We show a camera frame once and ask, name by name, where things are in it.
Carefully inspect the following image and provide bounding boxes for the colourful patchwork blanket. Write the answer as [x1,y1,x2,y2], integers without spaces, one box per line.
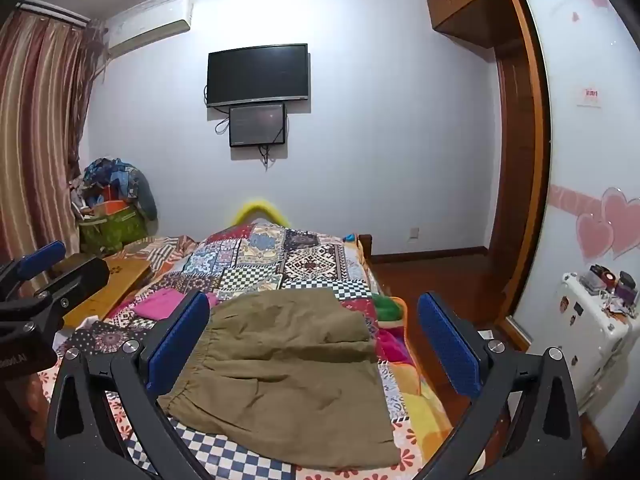
[30,222,456,480]

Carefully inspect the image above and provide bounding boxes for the yellow curved cushion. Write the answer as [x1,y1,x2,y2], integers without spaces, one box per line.
[235,200,291,226]

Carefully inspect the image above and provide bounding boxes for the white red door label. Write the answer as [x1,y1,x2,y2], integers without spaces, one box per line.
[576,86,604,109]

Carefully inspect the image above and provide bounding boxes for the small black wall monitor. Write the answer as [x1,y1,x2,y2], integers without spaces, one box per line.
[228,103,287,148]

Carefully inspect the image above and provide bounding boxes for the striped red curtain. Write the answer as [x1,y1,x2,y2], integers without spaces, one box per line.
[0,2,108,266]

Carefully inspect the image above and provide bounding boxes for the white hard suitcase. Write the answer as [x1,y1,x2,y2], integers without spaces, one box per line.
[542,270,640,416]

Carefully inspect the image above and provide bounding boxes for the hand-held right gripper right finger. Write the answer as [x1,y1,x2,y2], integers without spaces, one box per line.
[415,291,586,480]

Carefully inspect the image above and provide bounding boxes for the green fabric bag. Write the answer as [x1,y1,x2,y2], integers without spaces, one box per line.
[77,205,148,257]

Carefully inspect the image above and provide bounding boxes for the wooden overhead cabinet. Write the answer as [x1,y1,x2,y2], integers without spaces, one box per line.
[422,0,526,51]

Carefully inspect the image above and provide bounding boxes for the white air conditioner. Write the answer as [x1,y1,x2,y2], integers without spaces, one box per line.
[102,0,194,58]

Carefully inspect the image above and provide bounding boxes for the black television cable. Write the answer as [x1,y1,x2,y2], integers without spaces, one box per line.
[202,85,232,136]

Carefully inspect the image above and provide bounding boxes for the olive brown pants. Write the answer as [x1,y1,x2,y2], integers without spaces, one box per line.
[157,287,401,471]

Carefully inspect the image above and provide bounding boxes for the black wall television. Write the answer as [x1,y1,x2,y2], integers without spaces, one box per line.
[206,43,309,108]

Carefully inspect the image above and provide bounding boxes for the green orange fleece blanket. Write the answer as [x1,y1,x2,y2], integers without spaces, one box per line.
[370,294,417,366]

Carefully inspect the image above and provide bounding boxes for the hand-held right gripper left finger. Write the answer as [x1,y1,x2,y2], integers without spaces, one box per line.
[44,290,211,480]

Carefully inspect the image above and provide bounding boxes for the pink cloth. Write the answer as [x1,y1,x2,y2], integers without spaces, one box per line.
[132,287,221,321]

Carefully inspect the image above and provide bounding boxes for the orange white striped quilt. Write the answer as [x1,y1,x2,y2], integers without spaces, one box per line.
[120,235,200,283]

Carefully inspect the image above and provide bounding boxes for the wooden bed footboard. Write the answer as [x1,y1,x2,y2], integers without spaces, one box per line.
[357,232,377,267]

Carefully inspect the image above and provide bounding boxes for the small wooden folding table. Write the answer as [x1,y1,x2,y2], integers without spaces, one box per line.
[60,255,153,331]

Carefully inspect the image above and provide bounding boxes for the cluster of small jars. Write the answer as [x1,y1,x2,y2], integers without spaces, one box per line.
[587,262,640,313]

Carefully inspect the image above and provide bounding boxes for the pile of clothes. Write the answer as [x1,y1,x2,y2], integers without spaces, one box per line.
[70,157,158,222]

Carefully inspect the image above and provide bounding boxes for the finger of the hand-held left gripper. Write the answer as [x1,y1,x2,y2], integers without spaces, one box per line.
[22,254,112,322]
[0,241,67,302]

